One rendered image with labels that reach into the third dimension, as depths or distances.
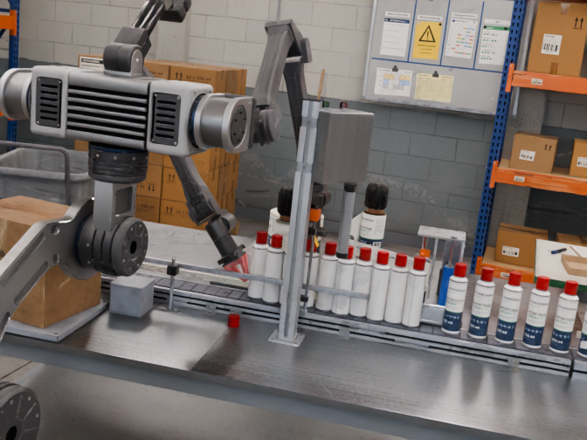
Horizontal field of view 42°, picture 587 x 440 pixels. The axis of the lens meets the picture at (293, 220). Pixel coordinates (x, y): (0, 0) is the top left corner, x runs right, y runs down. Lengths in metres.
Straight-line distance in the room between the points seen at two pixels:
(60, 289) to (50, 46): 6.04
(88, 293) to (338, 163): 0.79
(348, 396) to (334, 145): 0.64
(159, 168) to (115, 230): 4.00
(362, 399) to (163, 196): 4.10
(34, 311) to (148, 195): 3.81
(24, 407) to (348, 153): 1.04
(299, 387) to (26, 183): 2.91
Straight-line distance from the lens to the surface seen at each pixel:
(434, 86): 6.46
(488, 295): 2.18
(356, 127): 2.04
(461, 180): 6.62
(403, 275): 2.18
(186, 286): 2.35
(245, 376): 1.90
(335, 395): 1.86
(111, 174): 1.73
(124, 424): 2.93
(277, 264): 2.22
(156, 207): 5.82
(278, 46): 2.02
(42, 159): 5.25
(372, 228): 2.75
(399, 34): 6.51
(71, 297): 2.14
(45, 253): 1.73
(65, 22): 7.92
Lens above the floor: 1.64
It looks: 13 degrees down
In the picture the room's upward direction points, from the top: 6 degrees clockwise
